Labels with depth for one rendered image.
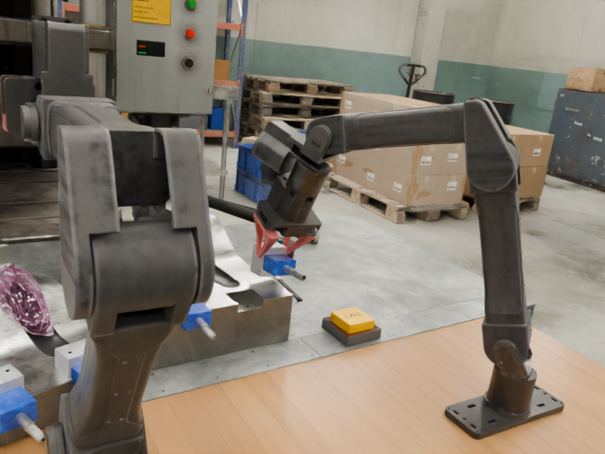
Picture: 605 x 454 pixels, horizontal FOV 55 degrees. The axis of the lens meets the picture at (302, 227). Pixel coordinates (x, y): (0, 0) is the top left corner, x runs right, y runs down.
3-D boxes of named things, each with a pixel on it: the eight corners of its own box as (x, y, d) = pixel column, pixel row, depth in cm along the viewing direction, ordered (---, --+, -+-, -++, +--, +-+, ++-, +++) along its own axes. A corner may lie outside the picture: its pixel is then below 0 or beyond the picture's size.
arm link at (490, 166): (300, 117, 88) (512, 96, 74) (323, 113, 95) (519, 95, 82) (308, 196, 90) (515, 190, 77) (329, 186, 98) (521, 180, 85)
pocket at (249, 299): (263, 319, 98) (265, 299, 97) (235, 324, 95) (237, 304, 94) (250, 308, 102) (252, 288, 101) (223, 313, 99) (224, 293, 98)
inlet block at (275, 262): (313, 292, 98) (318, 261, 96) (289, 295, 95) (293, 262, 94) (273, 269, 108) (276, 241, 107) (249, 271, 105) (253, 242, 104)
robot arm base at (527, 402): (451, 367, 85) (486, 392, 79) (540, 344, 95) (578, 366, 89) (441, 413, 87) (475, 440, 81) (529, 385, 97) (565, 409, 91)
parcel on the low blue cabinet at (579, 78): (609, 94, 717) (614, 70, 708) (590, 92, 703) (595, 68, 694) (581, 90, 753) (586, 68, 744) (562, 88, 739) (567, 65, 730)
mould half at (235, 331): (288, 340, 103) (295, 270, 99) (145, 372, 89) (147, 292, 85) (182, 247, 142) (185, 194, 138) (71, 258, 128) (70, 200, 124)
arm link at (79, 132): (21, 88, 57) (73, 140, 32) (113, 93, 62) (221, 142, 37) (26, 207, 61) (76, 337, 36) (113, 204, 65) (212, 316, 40)
